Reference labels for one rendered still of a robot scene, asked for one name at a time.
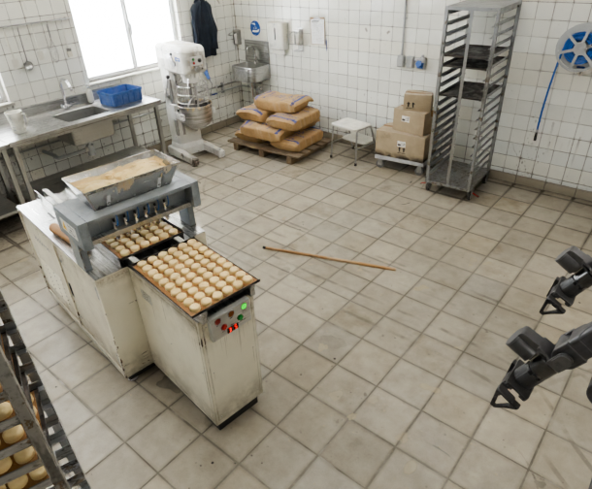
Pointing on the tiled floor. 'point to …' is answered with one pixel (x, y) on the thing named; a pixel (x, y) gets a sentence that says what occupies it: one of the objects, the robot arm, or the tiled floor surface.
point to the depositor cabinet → (96, 289)
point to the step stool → (353, 134)
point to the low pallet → (279, 148)
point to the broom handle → (330, 258)
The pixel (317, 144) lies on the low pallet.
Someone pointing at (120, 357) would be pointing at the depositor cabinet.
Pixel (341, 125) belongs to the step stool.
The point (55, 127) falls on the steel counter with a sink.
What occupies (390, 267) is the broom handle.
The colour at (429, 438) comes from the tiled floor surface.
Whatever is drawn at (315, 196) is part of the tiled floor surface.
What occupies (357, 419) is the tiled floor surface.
